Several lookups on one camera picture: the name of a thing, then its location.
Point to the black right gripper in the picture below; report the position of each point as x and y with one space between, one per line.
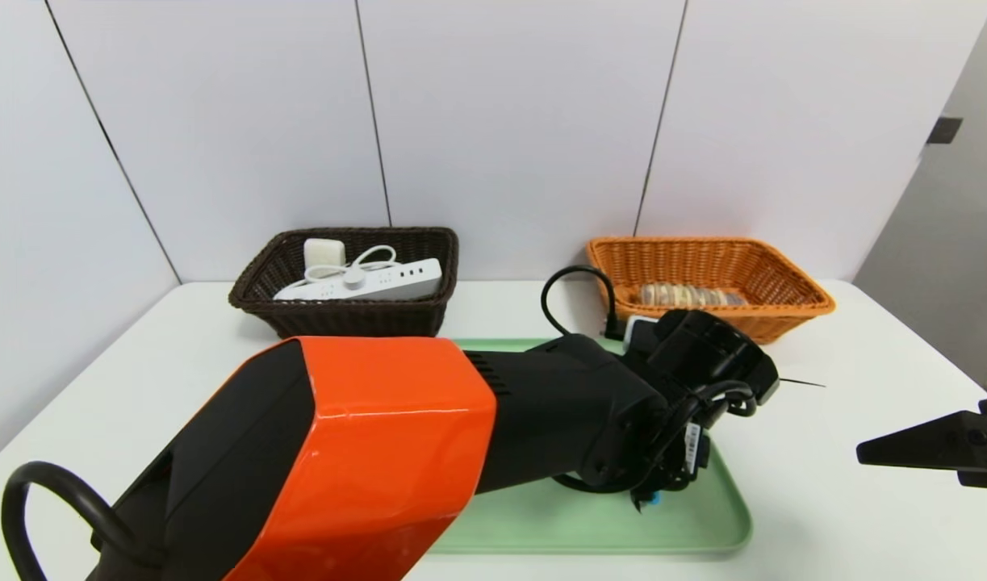
980 438

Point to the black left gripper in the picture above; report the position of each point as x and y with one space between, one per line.
694 449

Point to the brown striped bread loaf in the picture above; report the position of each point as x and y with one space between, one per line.
687 295

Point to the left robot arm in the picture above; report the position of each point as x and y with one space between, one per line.
340 460

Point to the orange wicker basket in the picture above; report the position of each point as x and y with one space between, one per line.
784 278

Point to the dark brown wicker basket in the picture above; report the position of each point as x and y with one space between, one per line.
340 319

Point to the light green plastic tray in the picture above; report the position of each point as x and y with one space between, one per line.
582 520

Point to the black wall mounted fixture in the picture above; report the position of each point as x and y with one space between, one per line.
945 130

